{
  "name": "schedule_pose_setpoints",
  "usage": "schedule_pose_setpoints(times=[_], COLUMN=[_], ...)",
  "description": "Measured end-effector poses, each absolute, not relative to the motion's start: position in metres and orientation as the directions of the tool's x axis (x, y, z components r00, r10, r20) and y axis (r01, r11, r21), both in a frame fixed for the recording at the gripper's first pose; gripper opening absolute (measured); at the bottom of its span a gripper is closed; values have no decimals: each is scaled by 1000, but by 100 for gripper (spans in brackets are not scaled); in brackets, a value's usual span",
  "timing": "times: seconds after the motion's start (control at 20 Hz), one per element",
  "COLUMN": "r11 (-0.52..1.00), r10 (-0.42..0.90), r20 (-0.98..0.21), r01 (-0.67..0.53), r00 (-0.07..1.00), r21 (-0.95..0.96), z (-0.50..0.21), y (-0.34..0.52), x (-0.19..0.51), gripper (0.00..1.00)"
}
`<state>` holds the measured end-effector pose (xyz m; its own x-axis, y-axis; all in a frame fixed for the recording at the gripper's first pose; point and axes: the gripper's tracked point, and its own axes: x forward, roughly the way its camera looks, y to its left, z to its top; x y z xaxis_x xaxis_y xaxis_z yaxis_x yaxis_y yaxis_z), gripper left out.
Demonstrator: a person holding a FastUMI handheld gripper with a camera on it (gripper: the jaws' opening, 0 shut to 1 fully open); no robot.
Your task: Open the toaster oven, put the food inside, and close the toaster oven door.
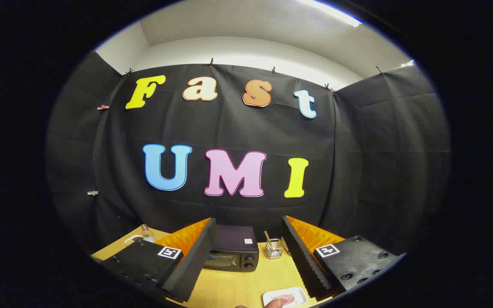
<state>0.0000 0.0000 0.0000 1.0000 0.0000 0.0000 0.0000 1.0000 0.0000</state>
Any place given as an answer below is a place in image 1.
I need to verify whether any white square food plate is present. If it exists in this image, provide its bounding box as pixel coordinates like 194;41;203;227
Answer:
262;287;308;308

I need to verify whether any black toaster oven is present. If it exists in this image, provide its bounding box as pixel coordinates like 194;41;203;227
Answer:
204;225;260;273

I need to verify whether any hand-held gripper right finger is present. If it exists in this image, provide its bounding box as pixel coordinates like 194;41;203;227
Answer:
282;215;405;301

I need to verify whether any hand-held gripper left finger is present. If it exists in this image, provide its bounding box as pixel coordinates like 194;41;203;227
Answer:
99;217;218;303

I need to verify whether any metal wire utensil holder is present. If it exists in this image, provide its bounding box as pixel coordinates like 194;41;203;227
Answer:
265;239;284;260

